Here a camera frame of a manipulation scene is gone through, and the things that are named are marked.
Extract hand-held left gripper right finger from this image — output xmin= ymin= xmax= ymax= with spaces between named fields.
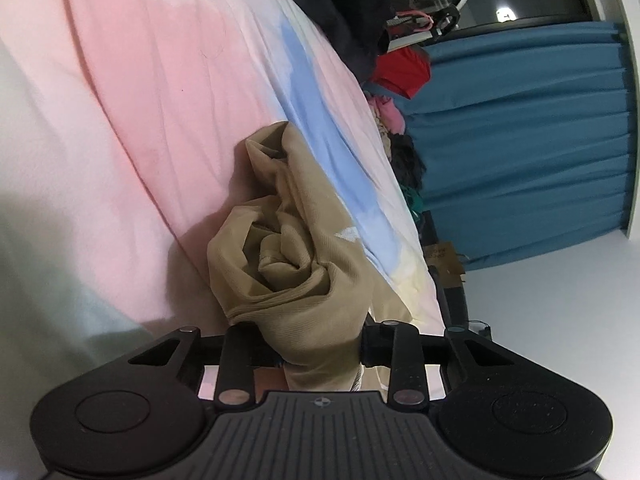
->
xmin=359 ymin=319 xmax=507 ymax=407

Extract black clothes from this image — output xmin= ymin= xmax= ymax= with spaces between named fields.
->
xmin=389 ymin=132 xmax=427 ymax=192

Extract pink hook handle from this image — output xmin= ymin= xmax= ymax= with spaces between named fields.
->
xmin=394 ymin=8 xmax=437 ymax=29

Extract wide blue curtain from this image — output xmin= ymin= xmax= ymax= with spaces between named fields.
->
xmin=399 ymin=20 xmax=640 ymax=274

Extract red garment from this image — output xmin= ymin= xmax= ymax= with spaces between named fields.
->
xmin=372 ymin=44 xmax=432 ymax=100

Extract brown cardboard box on chair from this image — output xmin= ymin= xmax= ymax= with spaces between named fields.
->
xmin=424 ymin=241 xmax=469 ymax=287

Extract dark navy garment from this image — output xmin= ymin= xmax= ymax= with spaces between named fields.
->
xmin=259 ymin=0 xmax=397 ymax=84

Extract silver stand with device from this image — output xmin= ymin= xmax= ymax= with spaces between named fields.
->
xmin=387 ymin=0 xmax=469 ymax=54

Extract pastel bed sheet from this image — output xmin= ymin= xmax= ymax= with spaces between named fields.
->
xmin=0 ymin=0 xmax=452 ymax=393

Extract black sofa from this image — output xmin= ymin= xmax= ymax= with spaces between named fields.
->
xmin=419 ymin=209 xmax=472 ymax=332

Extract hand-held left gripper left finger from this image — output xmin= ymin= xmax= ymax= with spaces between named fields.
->
xmin=127 ymin=326 xmax=287 ymax=407

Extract pink garment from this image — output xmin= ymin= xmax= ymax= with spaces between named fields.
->
xmin=367 ymin=94 xmax=407 ymax=134

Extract tan garment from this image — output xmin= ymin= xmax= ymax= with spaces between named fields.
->
xmin=206 ymin=120 xmax=414 ymax=392

